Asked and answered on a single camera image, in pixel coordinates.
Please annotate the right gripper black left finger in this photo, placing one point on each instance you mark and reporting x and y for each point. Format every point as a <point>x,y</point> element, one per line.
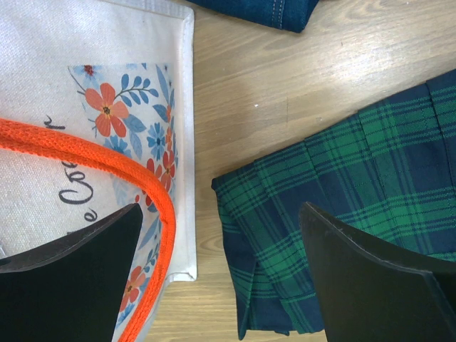
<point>70,289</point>

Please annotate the dark blue folded jeans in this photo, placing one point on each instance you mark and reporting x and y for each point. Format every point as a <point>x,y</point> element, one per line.
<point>288,15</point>

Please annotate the beige canvas tote bag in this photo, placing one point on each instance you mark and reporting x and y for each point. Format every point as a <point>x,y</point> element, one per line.
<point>96,114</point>

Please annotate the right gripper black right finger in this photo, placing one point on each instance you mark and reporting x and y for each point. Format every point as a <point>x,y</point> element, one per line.
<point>371,290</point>

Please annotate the green plaid folded cloth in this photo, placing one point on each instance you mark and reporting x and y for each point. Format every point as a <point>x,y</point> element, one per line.
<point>388,170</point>

